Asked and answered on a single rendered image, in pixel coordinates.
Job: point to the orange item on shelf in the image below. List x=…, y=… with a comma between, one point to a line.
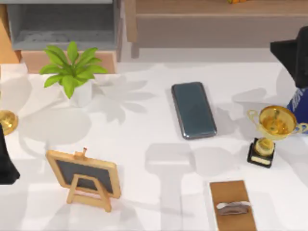
x=234, y=1

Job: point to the blue box with white lettering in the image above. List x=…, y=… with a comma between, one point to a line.
x=300, y=103

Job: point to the gold trophy on black base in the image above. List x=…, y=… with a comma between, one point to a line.
x=276, y=122

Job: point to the green plant in white pot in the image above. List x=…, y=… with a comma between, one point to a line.
x=72, y=69

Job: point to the dark grey phone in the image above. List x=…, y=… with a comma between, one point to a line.
x=193, y=110

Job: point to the wooden cupboard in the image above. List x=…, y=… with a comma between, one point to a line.
x=7, y=43

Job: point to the shallow salmon-coloured box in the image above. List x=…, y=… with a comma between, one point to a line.
x=106, y=60

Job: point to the grey cabinet with dark inside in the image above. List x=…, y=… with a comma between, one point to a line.
x=65, y=26

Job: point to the silver metal clip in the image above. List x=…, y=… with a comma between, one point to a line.
x=233, y=207

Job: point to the wooden framed blackboard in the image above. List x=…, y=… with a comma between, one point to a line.
x=84, y=173

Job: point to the brown wooden board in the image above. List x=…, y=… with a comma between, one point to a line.
x=231, y=190

